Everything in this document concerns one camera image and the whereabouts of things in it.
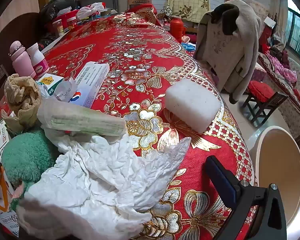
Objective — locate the white green milk carton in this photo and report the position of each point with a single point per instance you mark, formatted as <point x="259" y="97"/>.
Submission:
<point x="48" y="83"/>

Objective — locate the beige round waste bin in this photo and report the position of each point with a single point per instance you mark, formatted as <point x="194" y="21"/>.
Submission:
<point x="280" y="170"/>

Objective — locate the long white medicine box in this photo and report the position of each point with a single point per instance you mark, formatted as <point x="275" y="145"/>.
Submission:
<point x="92" y="80"/>

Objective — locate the clear plastic wrapper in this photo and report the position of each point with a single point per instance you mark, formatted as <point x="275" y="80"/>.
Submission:
<point x="63" y="90"/>

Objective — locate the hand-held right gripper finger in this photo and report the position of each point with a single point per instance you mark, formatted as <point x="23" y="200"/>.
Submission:
<point x="221" y="177"/>

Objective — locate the black plastic bag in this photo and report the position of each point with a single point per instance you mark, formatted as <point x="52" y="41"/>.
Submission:
<point x="56" y="10"/>

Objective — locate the pink thermos bottle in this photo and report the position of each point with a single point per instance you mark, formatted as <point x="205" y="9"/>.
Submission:
<point x="21" y="60"/>

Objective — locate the orange white snack packet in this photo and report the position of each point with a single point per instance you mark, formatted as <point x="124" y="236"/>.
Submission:
<point x="0" y="192"/>

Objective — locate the crumpled brown paper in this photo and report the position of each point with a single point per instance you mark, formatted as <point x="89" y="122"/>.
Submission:
<point x="20" y="97"/>

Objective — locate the cardboard box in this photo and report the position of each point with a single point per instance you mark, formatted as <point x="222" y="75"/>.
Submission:
<point x="140" y="1"/>

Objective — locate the red gold floral tablecloth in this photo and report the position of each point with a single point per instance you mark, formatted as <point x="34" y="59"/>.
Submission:
<point x="140" y="42"/>

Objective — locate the floral covered tall appliance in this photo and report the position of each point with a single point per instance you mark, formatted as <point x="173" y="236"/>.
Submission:
<point x="258" y="8"/>

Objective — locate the white paper sheet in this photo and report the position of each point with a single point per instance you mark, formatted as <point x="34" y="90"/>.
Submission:
<point x="52" y="43"/>

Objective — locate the pink quilted blanket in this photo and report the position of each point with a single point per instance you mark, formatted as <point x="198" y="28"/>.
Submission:
<point x="282" y="67"/>

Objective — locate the green fluffy cloth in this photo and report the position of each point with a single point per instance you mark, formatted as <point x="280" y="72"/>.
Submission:
<point x="25" y="155"/>

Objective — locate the beige fleece coat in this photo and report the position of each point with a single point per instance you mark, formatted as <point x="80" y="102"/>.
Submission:
<point x="230" y="55"/>

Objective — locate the white foam sponge block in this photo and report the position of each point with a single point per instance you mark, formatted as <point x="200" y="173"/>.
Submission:
<point x="192" y="102"/>

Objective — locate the red thermos flask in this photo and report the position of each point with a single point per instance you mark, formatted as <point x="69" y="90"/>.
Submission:
<point x="177" y="28"/>

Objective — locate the white plastic bag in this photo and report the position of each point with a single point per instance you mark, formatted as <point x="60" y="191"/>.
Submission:
<point x="92" y="8"/>

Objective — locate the round red seat cushion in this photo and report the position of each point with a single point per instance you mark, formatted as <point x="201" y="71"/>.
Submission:
<point x="261" y="90"/>

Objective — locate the white tissue paper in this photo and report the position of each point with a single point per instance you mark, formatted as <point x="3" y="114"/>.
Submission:
<point x="97" y="180"/>

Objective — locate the green white plastic packet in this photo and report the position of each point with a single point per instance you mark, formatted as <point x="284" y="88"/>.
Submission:
<point x="90" y="122"/>

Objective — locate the yellow floral checked cloth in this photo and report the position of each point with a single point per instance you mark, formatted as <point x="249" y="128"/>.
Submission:
<point x="187" y="3"/>

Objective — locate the small dark wooden chair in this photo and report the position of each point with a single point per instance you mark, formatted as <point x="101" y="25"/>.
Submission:
<point x="267" y="107"/>

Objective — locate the jar with red lid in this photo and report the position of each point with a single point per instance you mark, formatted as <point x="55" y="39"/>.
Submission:
<point x="58" y="27"/>

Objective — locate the floral covered sofa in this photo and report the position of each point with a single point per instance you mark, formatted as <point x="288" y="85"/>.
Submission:
<point x="292" y="115"/>

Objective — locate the white bottle with pink label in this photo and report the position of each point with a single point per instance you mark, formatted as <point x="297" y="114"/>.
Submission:
<point x="38" y="60"/>

